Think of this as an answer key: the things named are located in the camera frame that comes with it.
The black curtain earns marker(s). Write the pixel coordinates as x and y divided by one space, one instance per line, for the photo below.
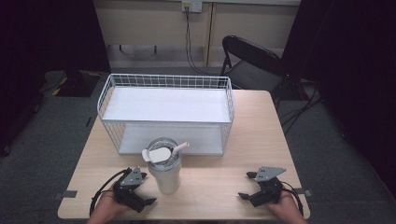
46 37
355 62

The white tumbler cup with straw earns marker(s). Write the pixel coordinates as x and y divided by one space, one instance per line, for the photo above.
167 179

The dark stand base yellow tape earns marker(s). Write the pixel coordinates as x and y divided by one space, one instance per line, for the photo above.
71 82

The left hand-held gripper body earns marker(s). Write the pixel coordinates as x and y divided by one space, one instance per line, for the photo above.
128 189

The person's left hand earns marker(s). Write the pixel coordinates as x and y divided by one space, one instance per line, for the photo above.
107 203

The grey tape strip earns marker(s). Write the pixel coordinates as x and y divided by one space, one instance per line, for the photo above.
65 194
303 192

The black folding chair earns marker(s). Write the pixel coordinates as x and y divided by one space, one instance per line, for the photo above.
252 67

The person's right hand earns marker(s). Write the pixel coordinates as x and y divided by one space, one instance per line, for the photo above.
285 205

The white wall socket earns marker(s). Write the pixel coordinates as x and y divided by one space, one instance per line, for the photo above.
192 6

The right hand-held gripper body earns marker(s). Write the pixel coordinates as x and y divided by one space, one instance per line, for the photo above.
268 188

